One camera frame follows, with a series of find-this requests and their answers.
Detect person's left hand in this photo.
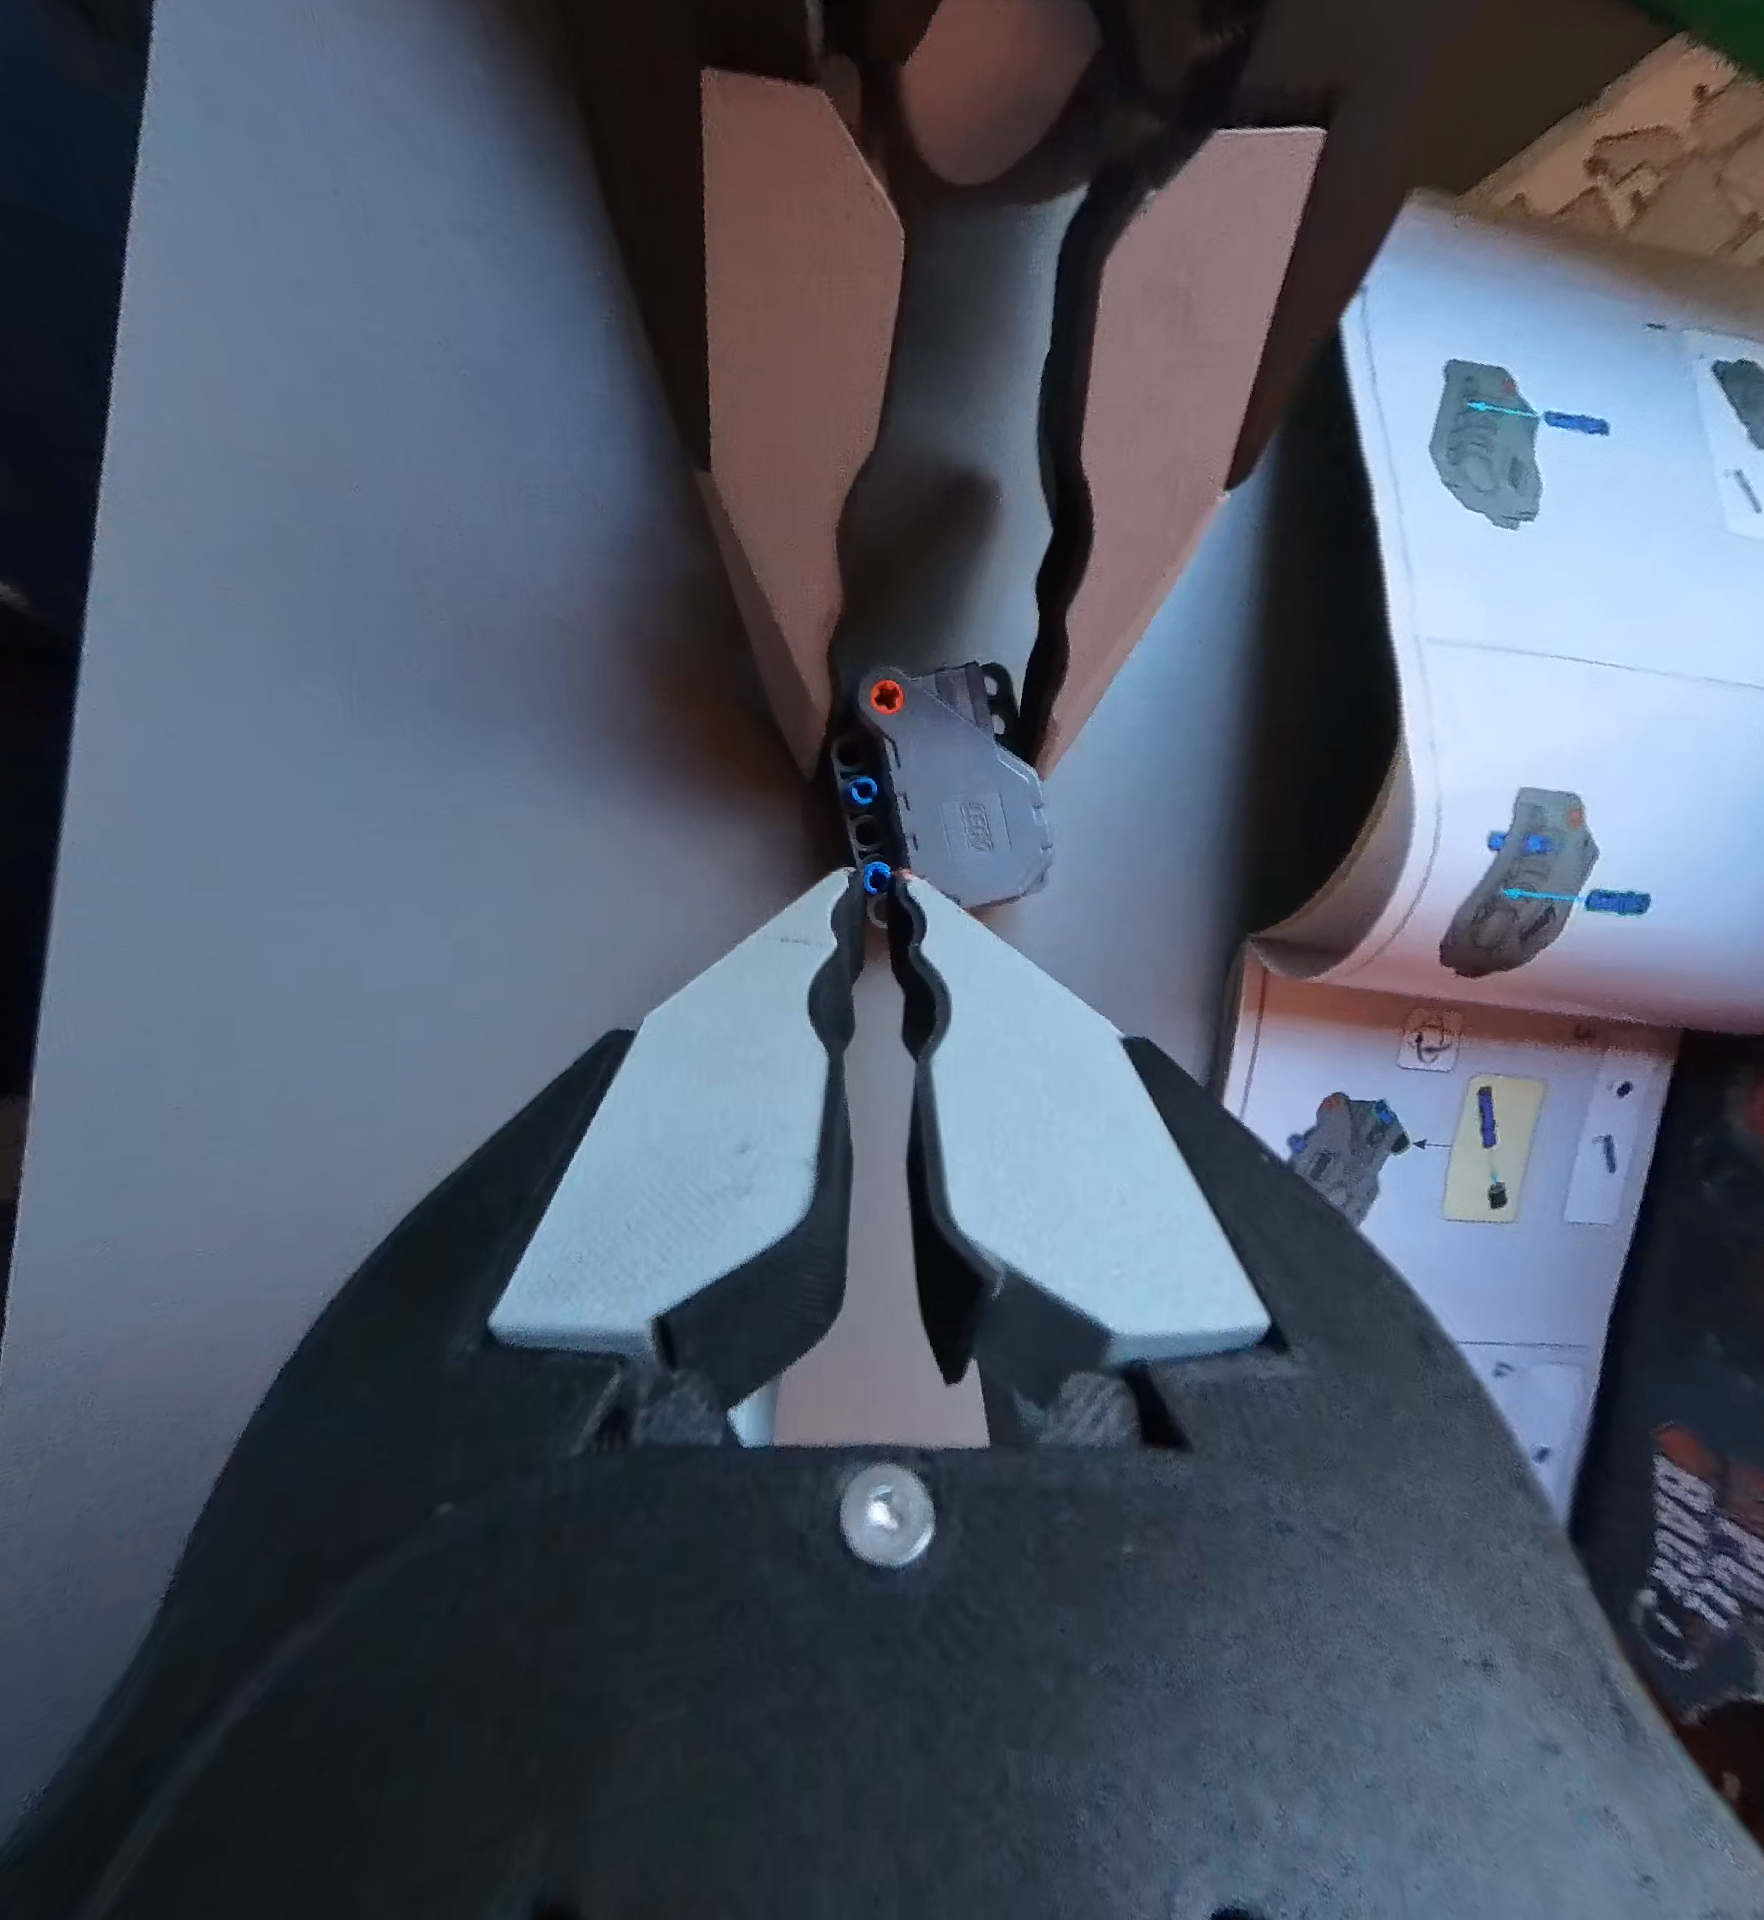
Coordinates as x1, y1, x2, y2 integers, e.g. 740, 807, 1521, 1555
896, 0, 1098, 191

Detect white lego instruction booklet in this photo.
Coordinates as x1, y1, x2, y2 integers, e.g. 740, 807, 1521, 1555
1218, 193, 1764, 1516

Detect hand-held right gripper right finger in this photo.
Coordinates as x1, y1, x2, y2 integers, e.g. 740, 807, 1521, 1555
896, 879, 1271, 1385

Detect black lego beam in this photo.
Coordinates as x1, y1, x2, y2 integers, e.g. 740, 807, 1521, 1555
827, 728, 913, 941

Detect white line-drawing paper sheet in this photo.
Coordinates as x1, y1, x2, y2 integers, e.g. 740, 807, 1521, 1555
1469, 29, 1764, 288

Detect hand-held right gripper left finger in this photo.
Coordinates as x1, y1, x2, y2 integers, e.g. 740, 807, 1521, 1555
492, 876, 843, 1407

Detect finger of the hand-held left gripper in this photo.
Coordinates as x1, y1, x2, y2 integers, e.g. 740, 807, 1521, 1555
1015, 127, 1329, 779
700, 69, 909, 780

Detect grey lego pull-back motor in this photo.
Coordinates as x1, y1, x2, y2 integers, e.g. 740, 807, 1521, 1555
858, 661, 1052, 914

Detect dark monster truck lego box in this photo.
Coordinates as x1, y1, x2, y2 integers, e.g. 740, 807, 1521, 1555
1563, 1036, 1764, 1742

